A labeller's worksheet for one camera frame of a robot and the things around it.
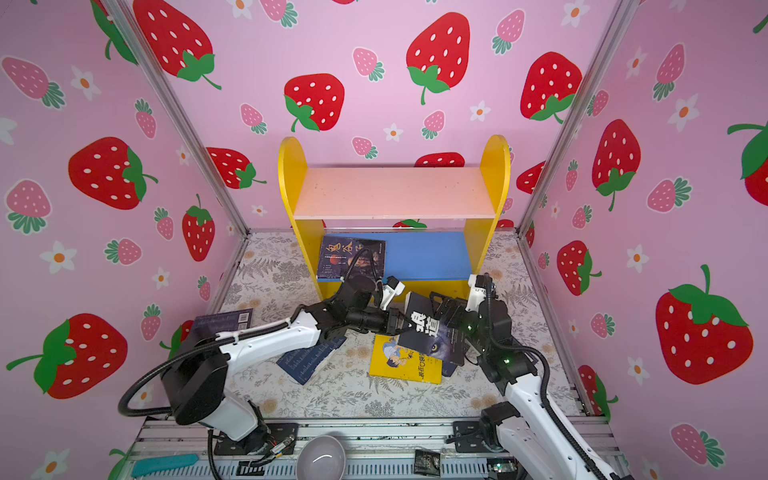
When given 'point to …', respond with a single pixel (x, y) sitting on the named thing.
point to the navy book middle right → (448, 368)
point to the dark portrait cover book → (340, 257)
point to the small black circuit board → (427, 463)
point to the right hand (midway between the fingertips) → (441, 296)
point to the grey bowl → (321, 458)
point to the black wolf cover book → (430, 334)
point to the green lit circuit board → (504, 467)
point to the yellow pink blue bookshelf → (424, 228)
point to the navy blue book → (303, 362)
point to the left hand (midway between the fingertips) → (417, 327)
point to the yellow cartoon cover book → (389, 359)
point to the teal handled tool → (161, 464)
